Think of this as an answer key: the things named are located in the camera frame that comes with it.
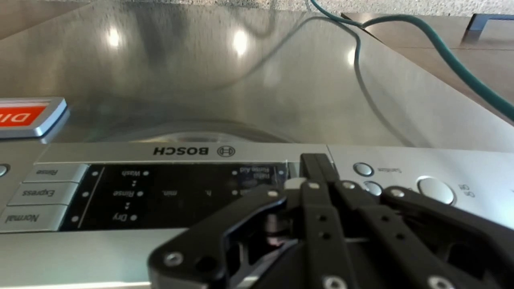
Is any thin green cable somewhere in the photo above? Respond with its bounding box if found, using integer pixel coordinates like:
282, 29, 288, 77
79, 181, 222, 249
307, 0, 514, 124

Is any stainless steel Bosch dishwasher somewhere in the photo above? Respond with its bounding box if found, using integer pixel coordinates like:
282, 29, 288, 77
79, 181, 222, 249
0, 0, 514, 289

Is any brown cabinet with recessed handles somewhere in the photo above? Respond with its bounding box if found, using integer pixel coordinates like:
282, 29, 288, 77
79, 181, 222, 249
341, 11, 514, 125

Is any red dirty magnet sign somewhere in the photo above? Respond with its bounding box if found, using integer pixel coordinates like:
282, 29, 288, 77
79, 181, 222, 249
0, 96, 71, 143

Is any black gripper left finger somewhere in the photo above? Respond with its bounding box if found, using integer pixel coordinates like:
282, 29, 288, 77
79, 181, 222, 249
148, 153, 359, 289

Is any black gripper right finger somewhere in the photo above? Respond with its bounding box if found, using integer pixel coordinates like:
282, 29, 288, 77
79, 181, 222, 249
333, 178, 514, 289

